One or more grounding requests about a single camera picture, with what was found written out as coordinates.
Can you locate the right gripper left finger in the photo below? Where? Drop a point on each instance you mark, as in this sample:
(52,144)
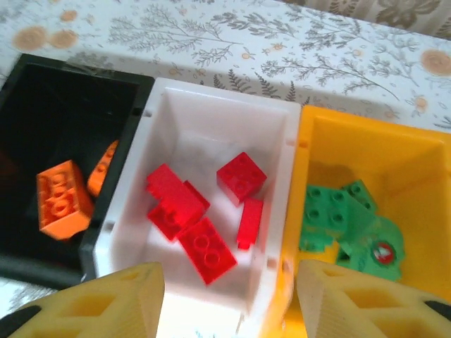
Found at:
(88,310)

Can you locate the floral tablecloth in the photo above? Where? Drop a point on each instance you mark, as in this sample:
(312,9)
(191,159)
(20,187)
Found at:
(246,35)

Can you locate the round green lego piece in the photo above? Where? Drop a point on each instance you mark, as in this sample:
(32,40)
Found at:
(377,253)

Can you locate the green lego brick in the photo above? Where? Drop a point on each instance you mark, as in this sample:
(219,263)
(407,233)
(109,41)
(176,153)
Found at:
(327,207)
(363,195)

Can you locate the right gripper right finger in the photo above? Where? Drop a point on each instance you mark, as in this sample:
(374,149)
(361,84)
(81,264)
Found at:
(352,310)

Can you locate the yellow plastic bin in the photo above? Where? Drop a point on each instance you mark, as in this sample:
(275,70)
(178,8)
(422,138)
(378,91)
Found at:
(387,158)

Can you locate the white plastic bin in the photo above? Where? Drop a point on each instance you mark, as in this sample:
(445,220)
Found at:
(218,116)

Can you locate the red lego brick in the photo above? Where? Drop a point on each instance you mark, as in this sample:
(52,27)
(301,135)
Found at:
(162,220)
(208,250)
(241,177)
(251,220)
(176,192)

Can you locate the black plastic bin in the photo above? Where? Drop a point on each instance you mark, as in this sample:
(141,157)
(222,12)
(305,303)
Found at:
(53,123)

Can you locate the orange lego brick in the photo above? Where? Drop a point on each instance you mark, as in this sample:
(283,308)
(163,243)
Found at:
(63,200)
(102,169)

